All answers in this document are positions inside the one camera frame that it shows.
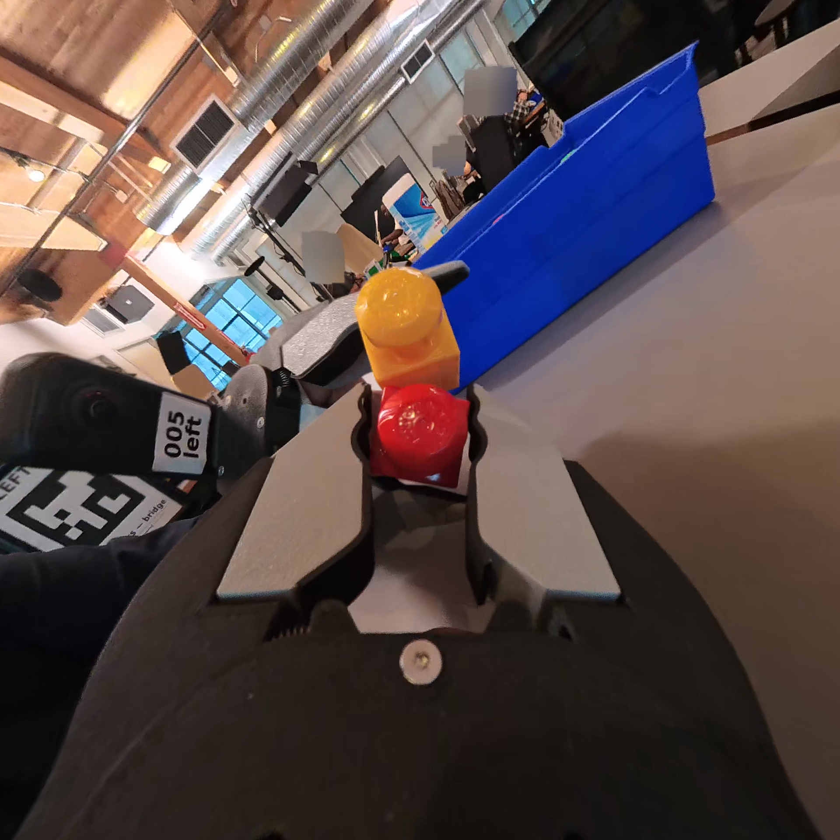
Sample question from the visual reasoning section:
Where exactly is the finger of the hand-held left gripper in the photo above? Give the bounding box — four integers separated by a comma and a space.
281, 260, 472, 388

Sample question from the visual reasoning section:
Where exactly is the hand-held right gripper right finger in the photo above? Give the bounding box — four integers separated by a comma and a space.
465, 385, 624, 632

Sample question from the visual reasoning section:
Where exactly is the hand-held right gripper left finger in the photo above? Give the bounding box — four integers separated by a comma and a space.
216, 382, 378, 601

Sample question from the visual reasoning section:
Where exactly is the yellow single-stud block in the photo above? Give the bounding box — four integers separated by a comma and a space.
354, 268, 461, 390

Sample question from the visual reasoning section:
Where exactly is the red single-stud block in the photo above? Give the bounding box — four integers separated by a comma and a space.
369, 384, 473, 488

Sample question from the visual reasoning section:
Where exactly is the blue plastic bin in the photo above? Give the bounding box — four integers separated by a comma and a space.
413, 41, 717, 389

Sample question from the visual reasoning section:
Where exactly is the person's left forearm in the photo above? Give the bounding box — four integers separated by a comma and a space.
0, 515, 214, 834

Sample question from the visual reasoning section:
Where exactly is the large window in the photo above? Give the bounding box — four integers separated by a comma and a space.
156, 276, 284, 383

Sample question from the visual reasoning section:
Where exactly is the blue white wipes canister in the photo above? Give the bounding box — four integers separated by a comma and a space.
382, 174, 449, 254

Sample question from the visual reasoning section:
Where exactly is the white air vent grille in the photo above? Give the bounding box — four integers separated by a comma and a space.
171, 94, 242, 174

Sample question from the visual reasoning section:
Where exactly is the large black screen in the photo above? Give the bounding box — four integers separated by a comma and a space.
507, 0, 703, 124

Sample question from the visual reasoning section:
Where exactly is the silver ventilation duct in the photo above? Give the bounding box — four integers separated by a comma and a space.
134, 0, 395, 234
187, 0, 490, 262

